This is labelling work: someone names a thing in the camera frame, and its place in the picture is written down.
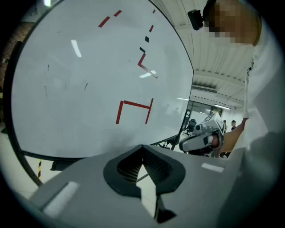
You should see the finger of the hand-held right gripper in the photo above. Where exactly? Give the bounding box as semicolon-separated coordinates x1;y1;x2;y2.
179;135;212;153

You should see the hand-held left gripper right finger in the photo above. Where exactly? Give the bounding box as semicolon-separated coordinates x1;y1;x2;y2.
142;144;242;228

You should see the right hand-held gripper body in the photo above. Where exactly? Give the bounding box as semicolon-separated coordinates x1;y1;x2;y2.
192;112;226;149

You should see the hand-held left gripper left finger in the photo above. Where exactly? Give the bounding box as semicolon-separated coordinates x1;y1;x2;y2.
30;144;156;228

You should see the person's right forearm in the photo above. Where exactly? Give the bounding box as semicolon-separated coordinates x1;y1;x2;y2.
219;117;249;158

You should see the black office chair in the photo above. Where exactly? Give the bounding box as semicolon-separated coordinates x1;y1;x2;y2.
183;118;198;137

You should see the ceiling air vent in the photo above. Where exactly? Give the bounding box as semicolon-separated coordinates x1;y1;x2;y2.
191;85;218;93

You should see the person's white shirt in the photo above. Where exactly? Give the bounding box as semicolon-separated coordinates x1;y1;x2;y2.
243;16;281;154

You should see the person's head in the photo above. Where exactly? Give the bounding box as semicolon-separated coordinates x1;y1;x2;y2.
204;0;262;46

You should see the red tape bracket shape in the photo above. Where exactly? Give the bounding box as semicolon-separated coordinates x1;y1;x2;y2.
115;98;155;125

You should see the black head-mounted camera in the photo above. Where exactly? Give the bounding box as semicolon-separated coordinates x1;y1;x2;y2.
187;9;204;31

